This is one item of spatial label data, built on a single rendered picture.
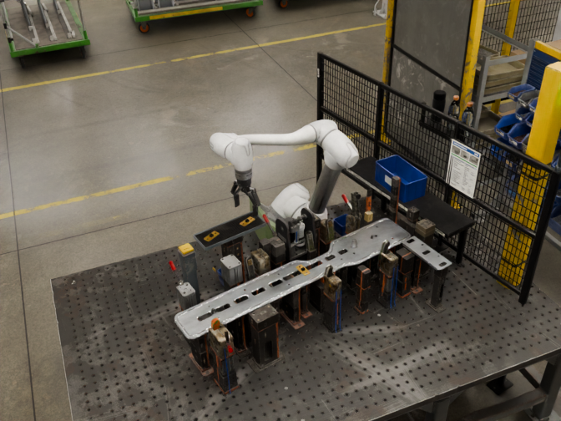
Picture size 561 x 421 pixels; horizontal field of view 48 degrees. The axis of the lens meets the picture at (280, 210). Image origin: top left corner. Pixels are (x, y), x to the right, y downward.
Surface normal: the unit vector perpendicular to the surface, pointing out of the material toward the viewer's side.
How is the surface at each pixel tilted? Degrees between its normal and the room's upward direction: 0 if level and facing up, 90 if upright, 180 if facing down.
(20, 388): 0
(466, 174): 90
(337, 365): 0
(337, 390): 0
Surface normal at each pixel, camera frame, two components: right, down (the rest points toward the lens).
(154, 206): -0.03, -0.81
